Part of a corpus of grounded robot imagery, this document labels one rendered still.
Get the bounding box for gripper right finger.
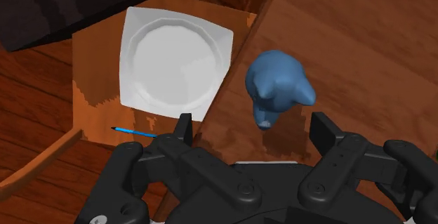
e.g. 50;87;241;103
297;111;438;224

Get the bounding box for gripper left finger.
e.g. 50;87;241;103
74;112;264;224

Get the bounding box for blue pen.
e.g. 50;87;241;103
110;126;159;138

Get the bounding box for blue animal figure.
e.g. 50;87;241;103
244;49;317;131

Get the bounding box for white square plate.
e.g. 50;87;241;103
118;6;234;123

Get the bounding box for dark brown wooden table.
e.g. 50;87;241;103
154;0;438;224

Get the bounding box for light brown wooden side table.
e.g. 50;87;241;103
72;0;258;147

